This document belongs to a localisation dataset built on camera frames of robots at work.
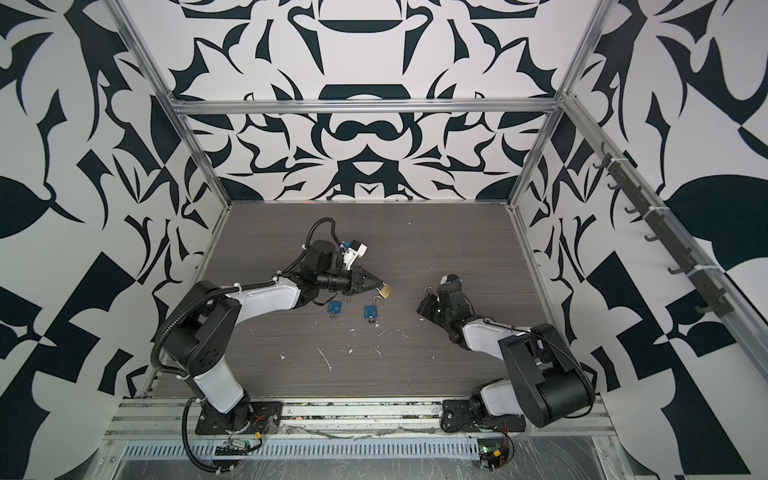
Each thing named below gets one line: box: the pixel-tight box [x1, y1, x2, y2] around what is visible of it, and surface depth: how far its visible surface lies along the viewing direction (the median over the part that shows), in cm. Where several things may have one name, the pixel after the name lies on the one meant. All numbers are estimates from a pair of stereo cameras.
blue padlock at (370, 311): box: [364, 305, 378, 319], surface depth 93 cm
